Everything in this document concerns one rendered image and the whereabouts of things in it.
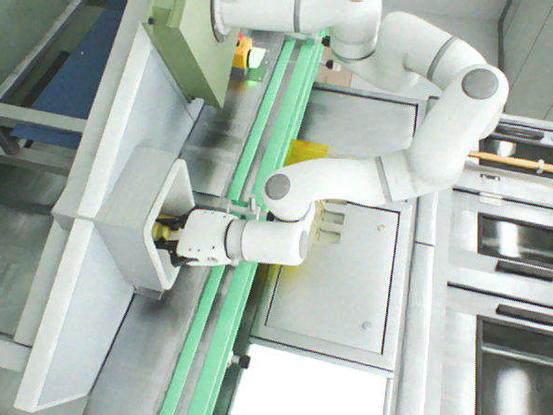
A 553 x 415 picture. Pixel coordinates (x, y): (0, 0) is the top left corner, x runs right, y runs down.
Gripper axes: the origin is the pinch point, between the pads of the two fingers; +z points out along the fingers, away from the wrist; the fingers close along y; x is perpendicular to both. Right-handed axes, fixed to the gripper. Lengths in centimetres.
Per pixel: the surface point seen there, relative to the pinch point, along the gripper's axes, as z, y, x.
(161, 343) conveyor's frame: -0.9, -17.2, -12.4
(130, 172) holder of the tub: -0.2, 2.2, 15.8
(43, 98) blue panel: 45, 32, 7
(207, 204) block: -4.5, 10.4, -4.2
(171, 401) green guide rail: -5.7, -26.6, -15.3
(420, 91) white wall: -5, 436, -353
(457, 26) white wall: -42, 579, -367
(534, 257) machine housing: -74, 36, -57
